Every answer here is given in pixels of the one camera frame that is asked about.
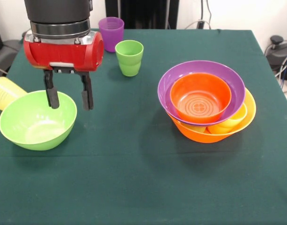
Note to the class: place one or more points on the light green tapered cup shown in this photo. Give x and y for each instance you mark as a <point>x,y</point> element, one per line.
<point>195,129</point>

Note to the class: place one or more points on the purple bowl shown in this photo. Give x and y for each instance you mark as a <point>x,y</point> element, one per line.
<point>235,82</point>

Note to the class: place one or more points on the green bowl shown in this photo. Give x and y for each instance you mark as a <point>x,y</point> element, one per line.
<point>31,124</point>

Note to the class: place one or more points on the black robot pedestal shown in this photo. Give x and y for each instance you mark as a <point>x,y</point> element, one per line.
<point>145,11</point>

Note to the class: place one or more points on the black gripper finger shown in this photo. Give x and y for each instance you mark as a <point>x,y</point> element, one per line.
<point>87,93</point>
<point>52,91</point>

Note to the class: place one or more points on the green stepped cup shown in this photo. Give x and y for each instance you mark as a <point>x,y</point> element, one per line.
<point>129,65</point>

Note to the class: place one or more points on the large yellow-orange bowl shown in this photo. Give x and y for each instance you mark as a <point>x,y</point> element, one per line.
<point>199,137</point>

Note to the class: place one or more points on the yellow-orange stepped cup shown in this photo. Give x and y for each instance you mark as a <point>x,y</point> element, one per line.
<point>230,124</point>

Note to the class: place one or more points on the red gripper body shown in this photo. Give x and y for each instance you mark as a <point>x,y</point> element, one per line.
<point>63,55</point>

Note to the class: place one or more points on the dark green tablecloth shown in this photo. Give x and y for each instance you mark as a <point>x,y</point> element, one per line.
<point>143,175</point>

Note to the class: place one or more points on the yellow tapered cup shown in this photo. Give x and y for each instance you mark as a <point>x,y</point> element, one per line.
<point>5,93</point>

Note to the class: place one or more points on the orange-red bowl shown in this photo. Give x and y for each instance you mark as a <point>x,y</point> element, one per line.
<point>199,98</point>

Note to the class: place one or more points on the grey office chair base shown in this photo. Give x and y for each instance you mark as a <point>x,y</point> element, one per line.
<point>7,51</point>

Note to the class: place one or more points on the purple cup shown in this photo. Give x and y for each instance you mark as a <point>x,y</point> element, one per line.
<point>111,37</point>

